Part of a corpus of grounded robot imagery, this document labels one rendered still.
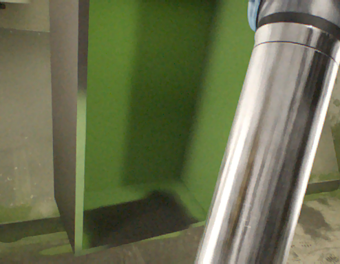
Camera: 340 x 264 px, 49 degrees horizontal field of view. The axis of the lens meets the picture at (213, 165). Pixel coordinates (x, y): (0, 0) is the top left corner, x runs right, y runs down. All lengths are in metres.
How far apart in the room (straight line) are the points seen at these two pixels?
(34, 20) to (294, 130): 2.25
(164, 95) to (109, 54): 0.30
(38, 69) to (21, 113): 0.29
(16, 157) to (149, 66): 1.09
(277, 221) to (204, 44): 1.24
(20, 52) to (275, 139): 2.20
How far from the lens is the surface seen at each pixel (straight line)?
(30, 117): 2.38
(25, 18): 2.56
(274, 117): 0.43
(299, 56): 0.45
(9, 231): 2.31
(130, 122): 1.60
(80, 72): 1.06
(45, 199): 2.29
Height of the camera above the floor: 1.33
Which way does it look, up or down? 23 degrees down
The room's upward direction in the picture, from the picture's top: 7 degrees clockwise
